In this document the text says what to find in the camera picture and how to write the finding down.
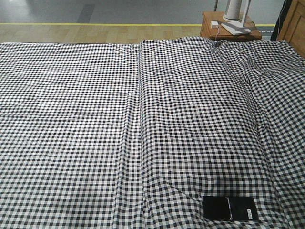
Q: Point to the wooden bedside table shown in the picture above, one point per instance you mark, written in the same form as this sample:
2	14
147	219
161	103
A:
222	34

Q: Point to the white charger adapter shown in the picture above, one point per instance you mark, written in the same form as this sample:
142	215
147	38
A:
214	24

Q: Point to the white desk lamp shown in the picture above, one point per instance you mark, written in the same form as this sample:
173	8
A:
238	27

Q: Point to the black white checkered bedsheet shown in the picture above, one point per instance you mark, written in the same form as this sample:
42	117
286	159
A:
70	137

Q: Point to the white cylindrical speaker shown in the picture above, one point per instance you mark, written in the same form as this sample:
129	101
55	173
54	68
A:
232	10

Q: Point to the black white checkered quilt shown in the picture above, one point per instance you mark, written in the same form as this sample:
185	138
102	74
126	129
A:
221	119

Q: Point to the black foldable smartphone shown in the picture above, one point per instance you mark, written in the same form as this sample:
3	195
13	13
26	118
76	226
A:
229	208

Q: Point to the wooden headboard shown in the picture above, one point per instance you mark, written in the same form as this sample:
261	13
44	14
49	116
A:
293	29

